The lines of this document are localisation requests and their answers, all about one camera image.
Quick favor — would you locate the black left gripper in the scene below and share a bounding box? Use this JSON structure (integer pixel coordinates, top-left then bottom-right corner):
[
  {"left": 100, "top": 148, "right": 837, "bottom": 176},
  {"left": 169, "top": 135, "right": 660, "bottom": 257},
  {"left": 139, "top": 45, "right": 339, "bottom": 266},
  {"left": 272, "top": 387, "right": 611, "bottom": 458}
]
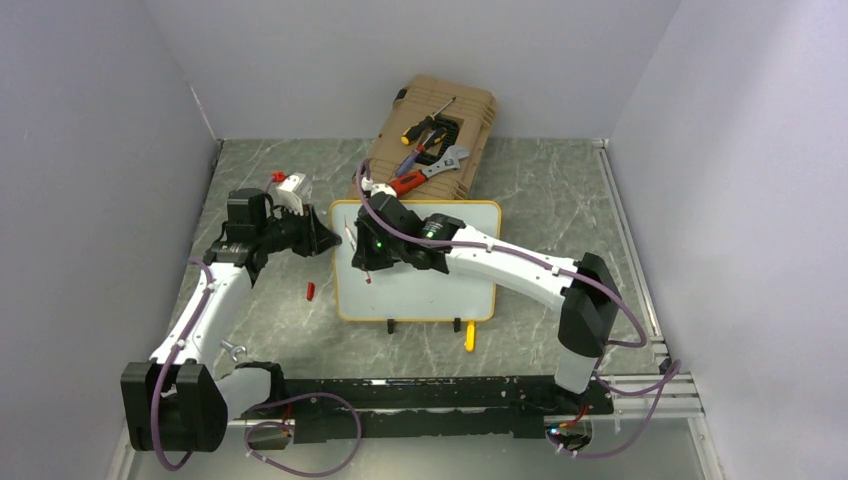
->
[{"left": 256, "top": 202, "right": 341, "bottom": 259}]

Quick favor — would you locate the white red whiteboard marker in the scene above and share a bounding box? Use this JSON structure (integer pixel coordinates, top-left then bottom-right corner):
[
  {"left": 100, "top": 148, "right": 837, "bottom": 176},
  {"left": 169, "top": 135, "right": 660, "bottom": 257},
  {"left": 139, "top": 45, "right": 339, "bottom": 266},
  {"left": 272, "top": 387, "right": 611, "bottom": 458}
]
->
[{"left": 344, "top": 221, "right": 372, "bottom": 285}]

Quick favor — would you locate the yellow framed whiteboard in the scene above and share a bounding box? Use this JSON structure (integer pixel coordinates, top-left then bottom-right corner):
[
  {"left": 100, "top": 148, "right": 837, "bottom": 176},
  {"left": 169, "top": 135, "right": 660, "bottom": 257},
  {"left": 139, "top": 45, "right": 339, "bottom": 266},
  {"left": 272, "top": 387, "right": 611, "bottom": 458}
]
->
[{"left": 329, "top": 200, "right": 497, "bottom": 322}]

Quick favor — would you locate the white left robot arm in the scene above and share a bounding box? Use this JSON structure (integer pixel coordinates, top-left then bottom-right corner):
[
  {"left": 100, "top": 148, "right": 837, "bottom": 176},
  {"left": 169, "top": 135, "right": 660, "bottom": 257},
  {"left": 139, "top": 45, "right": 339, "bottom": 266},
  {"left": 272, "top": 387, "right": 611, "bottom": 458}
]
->
[{"left": 120, "top": 188, "right": 342, "bottom": 453}]

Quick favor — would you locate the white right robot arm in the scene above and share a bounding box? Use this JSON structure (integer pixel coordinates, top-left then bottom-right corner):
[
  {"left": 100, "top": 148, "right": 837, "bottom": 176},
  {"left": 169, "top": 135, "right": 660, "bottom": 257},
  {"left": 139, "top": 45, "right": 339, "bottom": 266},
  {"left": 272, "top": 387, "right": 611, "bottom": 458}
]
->
[{"left": 352, "top": 193, "right": 622, "bottom": 415}]

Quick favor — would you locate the yellow black screwdriver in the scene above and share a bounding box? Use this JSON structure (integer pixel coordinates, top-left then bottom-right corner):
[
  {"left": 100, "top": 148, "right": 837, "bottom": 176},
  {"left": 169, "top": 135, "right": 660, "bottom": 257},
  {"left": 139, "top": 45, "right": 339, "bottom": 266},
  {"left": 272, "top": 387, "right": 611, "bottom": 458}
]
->
[{"left": 400, "top": 96, "right": 456, "bottom": 145}]

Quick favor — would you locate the small silver wrench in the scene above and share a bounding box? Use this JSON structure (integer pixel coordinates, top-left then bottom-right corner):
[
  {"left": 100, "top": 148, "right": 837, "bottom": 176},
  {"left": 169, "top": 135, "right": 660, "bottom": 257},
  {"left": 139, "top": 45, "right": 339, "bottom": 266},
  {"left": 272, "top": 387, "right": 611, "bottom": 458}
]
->
[{"left": 219, "top": 339, "right": 247, "bottom": 363}]

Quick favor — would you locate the tan plastic tool case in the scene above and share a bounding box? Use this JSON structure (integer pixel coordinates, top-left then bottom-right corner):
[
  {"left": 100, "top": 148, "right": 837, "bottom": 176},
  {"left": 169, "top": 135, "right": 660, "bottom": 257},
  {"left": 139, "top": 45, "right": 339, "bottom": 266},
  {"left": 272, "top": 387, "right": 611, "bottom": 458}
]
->
[{"left": 366, "top": 74, "right": 498, "bottom": 200}]

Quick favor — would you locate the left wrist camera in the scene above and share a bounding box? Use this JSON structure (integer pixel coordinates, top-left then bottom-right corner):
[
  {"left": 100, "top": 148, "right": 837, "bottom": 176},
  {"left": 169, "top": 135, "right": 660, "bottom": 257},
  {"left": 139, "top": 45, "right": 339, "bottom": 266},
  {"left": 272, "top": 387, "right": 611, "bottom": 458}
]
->
[{"left": 268, "top": 171, "right": 313, "bottom": 216}]

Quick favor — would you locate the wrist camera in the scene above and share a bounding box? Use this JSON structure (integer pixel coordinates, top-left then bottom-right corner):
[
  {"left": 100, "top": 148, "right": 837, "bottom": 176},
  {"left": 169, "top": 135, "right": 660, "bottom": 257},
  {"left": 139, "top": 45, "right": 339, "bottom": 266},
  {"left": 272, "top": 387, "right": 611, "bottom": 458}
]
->
[
  {"left": 361, "top": 178, "right": 397, "bottom": 197},
  {"left": 268, "top": 171, "right": 313, "bottom": 216}
]

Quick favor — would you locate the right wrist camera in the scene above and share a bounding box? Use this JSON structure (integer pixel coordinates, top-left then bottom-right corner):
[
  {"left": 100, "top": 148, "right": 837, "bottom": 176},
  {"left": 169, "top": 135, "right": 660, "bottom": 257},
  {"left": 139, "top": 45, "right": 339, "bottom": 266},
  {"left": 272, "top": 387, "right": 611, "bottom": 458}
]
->
[{"left": 361, "top": 178, "right": 397, "bottom": 197}]

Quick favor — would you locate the red handled adjustable wrench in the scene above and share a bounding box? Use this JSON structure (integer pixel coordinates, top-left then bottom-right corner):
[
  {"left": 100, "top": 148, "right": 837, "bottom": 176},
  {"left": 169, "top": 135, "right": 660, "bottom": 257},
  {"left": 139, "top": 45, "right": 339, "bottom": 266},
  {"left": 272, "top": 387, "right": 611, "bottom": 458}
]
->
[{"left": 388, "top": 145, "right": 470, "bottom": 198}]

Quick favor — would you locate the blue handled screwdriver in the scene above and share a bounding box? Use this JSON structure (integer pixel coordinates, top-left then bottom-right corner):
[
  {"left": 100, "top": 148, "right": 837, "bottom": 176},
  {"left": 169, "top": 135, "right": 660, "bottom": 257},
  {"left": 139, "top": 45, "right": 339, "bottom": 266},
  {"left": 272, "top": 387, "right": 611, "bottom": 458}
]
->
[{"left": 395, "top": 127, "right": 447, "bottom": 177}]

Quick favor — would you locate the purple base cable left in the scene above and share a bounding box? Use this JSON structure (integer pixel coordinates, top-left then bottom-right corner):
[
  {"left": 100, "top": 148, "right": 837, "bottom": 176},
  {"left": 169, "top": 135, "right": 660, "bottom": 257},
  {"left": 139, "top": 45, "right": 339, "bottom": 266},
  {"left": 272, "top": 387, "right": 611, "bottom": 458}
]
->
[{"left": 243, "top": 392, "right": 362, "bottom": 480}]

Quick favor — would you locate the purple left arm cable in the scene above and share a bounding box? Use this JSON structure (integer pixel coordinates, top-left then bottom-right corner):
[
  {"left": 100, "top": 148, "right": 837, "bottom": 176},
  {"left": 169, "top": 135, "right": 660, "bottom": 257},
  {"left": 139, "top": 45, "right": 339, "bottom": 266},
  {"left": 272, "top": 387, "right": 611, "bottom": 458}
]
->
[{"left": 150, "top": 256, "right": 215, "bottom": 473}]

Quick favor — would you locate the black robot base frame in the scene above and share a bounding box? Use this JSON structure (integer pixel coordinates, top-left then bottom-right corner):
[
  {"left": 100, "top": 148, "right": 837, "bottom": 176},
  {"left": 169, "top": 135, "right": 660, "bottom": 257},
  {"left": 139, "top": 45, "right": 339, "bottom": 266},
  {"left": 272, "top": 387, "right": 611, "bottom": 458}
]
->
[{"left": 241, "top": 375, "right": 613, "bottom": 444}]

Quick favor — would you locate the aluminium rail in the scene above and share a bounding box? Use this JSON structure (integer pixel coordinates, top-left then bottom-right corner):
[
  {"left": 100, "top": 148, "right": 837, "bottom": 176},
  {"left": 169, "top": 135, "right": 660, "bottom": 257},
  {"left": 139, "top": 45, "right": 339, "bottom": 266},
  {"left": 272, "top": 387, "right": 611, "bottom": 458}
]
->
[{"left": 601, "top": 373, "right": 703, "bottom": 418}]

